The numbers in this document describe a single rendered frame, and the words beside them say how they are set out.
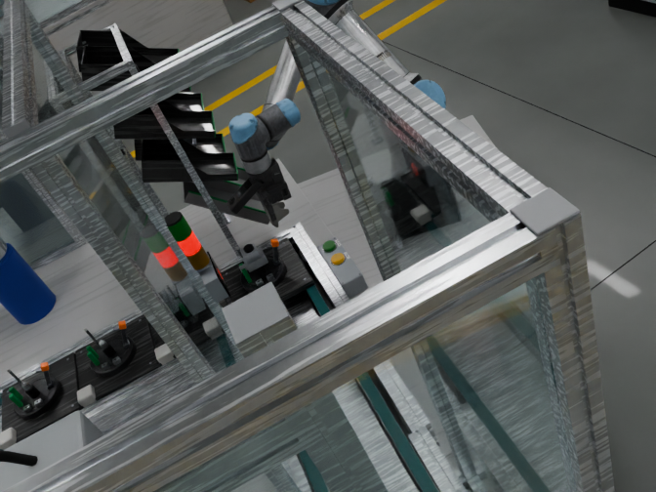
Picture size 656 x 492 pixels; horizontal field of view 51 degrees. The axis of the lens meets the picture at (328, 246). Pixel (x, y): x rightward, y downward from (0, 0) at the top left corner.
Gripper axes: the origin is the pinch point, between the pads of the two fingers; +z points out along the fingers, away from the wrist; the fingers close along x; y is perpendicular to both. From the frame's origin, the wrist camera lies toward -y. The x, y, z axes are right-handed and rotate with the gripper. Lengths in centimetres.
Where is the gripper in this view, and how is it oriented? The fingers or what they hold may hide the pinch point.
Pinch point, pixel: (273, 224)
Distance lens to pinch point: 200.9
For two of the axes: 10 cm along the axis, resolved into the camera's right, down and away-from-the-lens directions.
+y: 8.8, -4.4, 1.6
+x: -4.0, -5.4, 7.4
